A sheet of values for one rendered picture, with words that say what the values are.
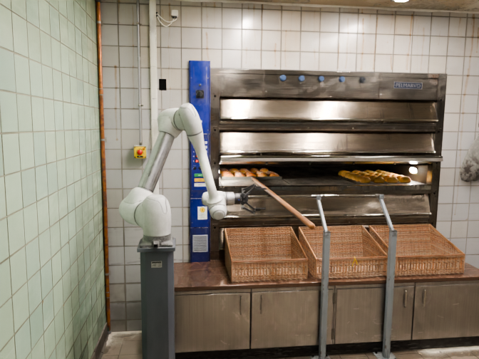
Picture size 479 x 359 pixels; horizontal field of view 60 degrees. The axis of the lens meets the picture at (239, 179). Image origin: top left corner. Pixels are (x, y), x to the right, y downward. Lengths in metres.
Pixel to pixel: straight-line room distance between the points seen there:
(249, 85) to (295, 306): 1.69
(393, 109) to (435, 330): 1.74
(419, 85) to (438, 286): 1.60
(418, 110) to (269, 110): 1.25
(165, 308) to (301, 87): 1.96
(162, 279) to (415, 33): 2.73
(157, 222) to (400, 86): 2.31
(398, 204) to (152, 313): 2.25
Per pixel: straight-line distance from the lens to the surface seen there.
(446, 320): 3.62
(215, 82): 3.31
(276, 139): 3.37
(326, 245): 2.95
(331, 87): 3.50
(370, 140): 3.61
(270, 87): 3.37
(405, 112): 3.73
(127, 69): 3.34
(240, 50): 3.35
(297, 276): 3.08
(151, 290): 2.45
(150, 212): 2.34
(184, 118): 2.52
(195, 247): 3.39
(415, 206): 3.85
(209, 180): 2.55
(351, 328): 3.31
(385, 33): 3.71
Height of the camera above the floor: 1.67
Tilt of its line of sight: 7 degrees down
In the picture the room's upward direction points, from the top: 1 degrees clockwise
